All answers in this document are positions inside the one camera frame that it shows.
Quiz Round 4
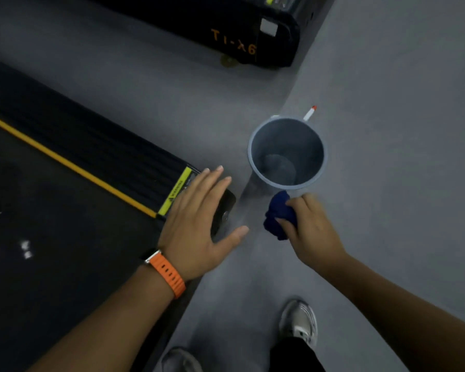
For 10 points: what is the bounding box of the person's right hand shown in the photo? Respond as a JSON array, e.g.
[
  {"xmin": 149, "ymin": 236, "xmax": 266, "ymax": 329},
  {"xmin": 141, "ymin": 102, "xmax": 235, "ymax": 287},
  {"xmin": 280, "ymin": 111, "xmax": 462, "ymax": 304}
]
[{"xmin": 276, "ymin": 193, "xmax": 347, "ymax": 273}]

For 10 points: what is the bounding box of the person's left hand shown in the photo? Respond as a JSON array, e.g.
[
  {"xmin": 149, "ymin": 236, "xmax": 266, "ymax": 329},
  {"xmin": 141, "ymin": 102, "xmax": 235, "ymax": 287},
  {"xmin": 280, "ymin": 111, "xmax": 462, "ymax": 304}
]
[{"xmin": 158, "ymin": 166, "xmax": 250, "ymax": 283}]

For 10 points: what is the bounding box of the dark blue cloth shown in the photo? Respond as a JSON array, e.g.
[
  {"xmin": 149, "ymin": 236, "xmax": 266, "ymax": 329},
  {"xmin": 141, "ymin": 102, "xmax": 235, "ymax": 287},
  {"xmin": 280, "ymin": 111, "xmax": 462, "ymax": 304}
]
[{"xmin": 263, "ymin": 190, "xmax": 298, "ymax": 241}]

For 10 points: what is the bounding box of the person's right forearm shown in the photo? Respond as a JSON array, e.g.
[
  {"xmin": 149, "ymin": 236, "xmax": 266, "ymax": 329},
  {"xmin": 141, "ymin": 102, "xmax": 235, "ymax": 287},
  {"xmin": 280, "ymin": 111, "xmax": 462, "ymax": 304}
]
[{"xmin": 317, "ymin": 253, "xmax": 465, "ymax": 372}]

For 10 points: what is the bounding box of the person's left forearm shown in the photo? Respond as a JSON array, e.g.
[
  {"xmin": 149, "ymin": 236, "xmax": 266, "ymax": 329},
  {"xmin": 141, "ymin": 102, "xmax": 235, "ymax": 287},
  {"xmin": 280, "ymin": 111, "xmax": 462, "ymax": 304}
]
[{"xmin": 26, "ymin": 263, "xmax": 176, "ymax": 372}]

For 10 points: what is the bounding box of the orange band wristwatch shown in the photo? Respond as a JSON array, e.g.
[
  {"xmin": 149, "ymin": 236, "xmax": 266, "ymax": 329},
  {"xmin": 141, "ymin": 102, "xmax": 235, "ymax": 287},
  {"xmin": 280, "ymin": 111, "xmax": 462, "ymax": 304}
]
[{"xmin": 143, "ymin": 249, "xmax": 187, "ymax": 299}]

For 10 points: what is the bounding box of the grey plastic bucket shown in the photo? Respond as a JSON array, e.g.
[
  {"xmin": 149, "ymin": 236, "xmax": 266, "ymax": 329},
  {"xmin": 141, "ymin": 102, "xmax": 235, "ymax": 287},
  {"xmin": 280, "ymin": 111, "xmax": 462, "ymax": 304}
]
[{"xmin": 248, "ymin": 105, "xmax": 328, "ymax": 191}]

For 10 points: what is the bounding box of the grey white right sneaker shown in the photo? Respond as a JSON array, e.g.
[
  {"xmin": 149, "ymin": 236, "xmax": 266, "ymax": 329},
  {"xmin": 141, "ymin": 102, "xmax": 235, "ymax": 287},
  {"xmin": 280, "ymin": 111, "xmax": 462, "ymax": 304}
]
[{"xmin": 278, "ymin": 299, "xmax": 319, "ymax": 349}]

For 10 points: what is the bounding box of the black treadmill with yellow stripe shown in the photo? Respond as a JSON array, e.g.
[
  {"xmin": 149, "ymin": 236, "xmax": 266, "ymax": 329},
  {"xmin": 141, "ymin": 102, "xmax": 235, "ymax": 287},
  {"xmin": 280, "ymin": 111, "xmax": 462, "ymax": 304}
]
[{"xmin": 0, "ymin": 54, "xmax": 237, "ymax": 372}]

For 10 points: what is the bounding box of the black trouser leg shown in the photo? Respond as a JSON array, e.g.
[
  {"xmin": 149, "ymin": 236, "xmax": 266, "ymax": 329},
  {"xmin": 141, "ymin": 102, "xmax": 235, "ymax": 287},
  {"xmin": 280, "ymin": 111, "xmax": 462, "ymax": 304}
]
[{"xmin": 269, "ymin": 337, "xmax": 326, "ymax": 372}]

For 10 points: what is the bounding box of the grey left sneaker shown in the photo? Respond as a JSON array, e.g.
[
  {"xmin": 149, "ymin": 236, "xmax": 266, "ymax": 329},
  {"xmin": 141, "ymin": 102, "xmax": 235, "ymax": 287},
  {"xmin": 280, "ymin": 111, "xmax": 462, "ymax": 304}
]
[{"xmin": 161, "ymin": 346, "xmax": 203, "ymax": 372}]

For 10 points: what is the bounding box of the black treadmill with orange marking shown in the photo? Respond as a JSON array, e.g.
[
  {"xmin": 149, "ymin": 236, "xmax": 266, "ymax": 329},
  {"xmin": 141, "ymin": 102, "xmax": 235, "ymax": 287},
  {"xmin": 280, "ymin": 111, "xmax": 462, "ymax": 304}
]
[{"xmin": 81, "ymin": 0, "xmax": 336, "ymax": 68}]

